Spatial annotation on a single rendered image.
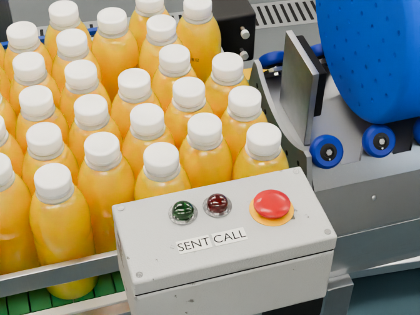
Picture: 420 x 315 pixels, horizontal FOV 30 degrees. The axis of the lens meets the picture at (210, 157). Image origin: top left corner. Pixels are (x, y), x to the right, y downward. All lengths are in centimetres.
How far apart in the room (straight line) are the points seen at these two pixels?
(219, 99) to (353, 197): 24
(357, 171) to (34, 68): 44
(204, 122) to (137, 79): 11
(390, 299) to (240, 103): 127
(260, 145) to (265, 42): 199
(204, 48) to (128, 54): 10
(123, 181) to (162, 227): 14
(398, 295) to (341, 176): 108
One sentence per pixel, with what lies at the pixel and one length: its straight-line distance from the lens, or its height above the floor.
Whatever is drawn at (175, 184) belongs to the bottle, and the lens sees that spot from 86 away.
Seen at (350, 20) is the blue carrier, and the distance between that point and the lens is 106.
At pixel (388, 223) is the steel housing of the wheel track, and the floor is 83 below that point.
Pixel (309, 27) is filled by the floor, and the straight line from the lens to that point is 294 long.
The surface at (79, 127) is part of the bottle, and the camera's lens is 92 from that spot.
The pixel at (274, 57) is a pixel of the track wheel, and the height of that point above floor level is 98.
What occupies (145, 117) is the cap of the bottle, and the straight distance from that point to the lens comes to 90.
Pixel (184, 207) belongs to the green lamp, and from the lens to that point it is 76.
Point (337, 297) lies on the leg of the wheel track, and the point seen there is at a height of 60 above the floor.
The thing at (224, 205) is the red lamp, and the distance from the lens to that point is 76.
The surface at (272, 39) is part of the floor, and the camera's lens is 286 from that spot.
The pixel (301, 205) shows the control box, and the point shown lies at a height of 110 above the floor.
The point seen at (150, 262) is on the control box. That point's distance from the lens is 73.
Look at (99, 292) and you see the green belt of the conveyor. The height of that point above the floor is 90.
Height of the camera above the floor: 167
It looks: 45 degrees down
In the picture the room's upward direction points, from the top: 1 degrees clockwise
